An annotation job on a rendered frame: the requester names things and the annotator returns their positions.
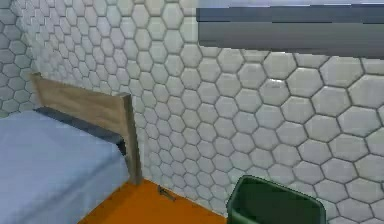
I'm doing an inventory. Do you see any dark green waste bin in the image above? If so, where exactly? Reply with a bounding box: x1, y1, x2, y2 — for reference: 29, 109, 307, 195
226, 174, 327, 224

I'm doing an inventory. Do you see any grey window frame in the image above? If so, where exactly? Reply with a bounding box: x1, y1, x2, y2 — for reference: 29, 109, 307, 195
195, 2, 384, 60

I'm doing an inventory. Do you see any small dark floor object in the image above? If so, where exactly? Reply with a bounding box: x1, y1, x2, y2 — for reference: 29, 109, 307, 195
157, 185, 177, 202

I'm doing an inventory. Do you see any wooden bed with blue sheet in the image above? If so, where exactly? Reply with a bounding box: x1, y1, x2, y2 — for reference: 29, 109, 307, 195
0, 72, 144, 224

